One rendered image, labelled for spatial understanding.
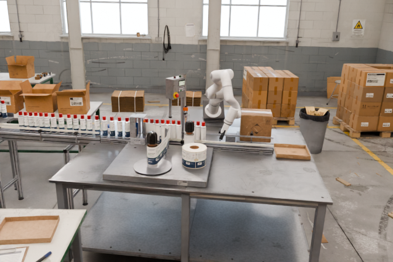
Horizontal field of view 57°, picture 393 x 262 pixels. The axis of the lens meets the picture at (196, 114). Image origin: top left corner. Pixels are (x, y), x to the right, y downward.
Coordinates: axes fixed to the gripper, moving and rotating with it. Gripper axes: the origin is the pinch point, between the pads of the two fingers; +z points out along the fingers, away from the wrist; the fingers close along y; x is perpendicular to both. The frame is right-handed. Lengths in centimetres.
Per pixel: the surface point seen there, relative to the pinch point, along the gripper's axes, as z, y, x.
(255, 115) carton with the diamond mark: -27.3, -18.6, 23.5
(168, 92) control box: -21, -2, -62
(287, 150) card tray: -11, -5, 62
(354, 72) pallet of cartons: -82, -318, 191
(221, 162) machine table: 9.9, 32.0, 5.8
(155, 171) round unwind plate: 21, 69, -42
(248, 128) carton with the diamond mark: -12.5, -18.3, 22.0
